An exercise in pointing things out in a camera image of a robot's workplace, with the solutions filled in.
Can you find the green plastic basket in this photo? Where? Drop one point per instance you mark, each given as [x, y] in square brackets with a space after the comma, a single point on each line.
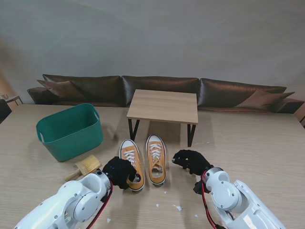
[71, 145]

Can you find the yellow canvas sneaker white laces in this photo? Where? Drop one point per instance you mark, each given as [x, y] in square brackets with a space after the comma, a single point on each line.
[128, 149]
[162, 159]

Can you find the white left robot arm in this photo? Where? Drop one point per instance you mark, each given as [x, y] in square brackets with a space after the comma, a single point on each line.
[78, 200]

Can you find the small wooden side table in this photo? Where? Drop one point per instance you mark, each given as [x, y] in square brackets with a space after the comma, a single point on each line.
[13, 97]

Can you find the dark brown leather sofa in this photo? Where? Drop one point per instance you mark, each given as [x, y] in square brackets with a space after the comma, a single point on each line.
[162, 83]

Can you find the small wooden table black legs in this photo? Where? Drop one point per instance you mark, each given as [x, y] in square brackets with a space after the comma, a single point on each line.
[162, 105]

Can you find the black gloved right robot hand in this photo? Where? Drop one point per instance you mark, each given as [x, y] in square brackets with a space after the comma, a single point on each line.
[195, 162]

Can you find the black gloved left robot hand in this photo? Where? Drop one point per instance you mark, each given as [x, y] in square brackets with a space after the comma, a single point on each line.
[119, 170]

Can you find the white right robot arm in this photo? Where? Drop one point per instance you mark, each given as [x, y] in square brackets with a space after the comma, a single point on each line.
[228, 198]

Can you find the wooden brush pale bristles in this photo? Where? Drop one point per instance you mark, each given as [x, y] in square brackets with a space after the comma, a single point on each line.
[89, 163]

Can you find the brown leather cushion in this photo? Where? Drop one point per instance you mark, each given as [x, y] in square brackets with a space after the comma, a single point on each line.
[262, 99]
[59, 89]

